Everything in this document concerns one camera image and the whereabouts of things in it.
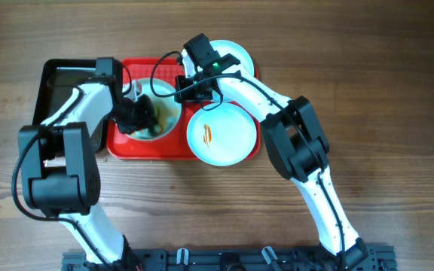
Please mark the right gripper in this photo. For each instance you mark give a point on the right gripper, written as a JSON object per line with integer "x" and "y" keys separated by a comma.
{"x": 182, "y": 94}

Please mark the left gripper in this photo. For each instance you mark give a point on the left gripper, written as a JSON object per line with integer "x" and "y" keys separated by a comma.
{"x": 145, "y": 122}

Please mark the green yellow sponge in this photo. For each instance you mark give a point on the green yellow sponge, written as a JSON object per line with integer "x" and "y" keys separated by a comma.
{"x": 153, "y": 128}

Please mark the white plate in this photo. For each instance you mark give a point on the white plate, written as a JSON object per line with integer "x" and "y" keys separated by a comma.
{"x": 170, "y": 111}
{"x": 224, "y": 47}
{"x": 221, "y": 135}

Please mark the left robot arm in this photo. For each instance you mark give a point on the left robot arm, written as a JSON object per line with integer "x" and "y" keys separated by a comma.
{"x": 56, "y": 177}

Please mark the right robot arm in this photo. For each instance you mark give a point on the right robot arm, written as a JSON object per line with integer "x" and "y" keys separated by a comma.
{"x": 296, "y": 144}

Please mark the red plastic tray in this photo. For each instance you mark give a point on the red plastic tray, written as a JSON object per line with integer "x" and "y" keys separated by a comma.
{"x": 171, "y": 147}

